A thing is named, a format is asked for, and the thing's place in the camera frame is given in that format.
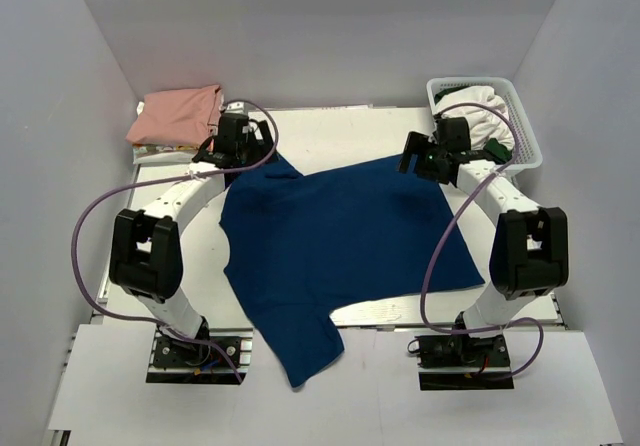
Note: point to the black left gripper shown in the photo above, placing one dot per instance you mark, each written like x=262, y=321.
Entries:
x=265, y=137

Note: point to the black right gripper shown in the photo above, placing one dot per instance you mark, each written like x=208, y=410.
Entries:
x=417, y=144

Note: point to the blue t shirt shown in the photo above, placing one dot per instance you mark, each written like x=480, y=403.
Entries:
x=303, y=246

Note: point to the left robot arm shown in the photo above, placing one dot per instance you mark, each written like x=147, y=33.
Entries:
x=146, y=259

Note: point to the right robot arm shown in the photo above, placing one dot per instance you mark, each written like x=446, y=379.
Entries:
x=529, y=256

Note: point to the pink folded t shirt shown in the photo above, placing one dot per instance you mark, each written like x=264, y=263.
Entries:
x=205, y=96

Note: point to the white crumpled t shirt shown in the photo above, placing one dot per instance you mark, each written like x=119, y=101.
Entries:
x=487, y=111

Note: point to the white plastic basket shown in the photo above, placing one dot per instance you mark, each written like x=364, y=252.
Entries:
x=529, y=156

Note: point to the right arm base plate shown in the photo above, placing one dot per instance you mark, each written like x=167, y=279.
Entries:
x=461, y=363

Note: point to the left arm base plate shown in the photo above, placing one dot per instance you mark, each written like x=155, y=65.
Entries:
x=170, y=363

